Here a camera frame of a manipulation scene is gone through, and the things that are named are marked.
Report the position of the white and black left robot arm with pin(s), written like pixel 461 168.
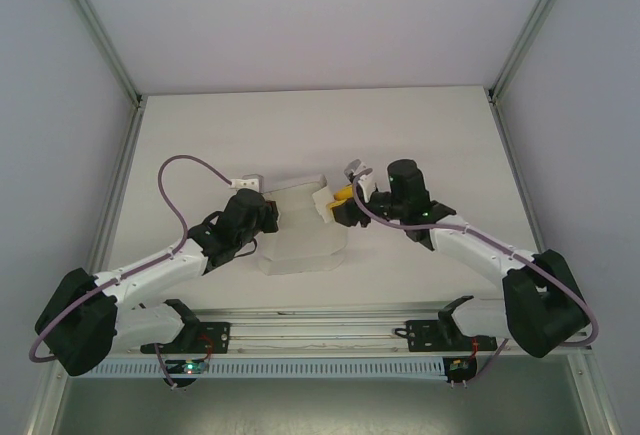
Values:
pixel 150 270

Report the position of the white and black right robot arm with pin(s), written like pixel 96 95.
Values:
pixel 475 250

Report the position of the circuit board with green light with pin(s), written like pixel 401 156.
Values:
pixel 189 367

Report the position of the small circuit board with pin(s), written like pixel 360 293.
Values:
pixel 457 366

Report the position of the grey metal sheet panel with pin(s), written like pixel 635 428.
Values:
pixel 320 407

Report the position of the aluminium table side rail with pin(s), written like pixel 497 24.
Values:
pixel 520 195
pixel 107 215

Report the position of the aluminium mounting rail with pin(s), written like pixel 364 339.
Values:
pixel 325 327

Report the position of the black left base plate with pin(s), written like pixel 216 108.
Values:
pixel 215 337

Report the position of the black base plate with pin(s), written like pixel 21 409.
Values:
pixel 422 335
pixel 215 337

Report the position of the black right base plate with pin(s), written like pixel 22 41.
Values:
pixel 422 335

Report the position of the aluminium frame post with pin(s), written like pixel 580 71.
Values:
pixel 535 25
pixel 95 30

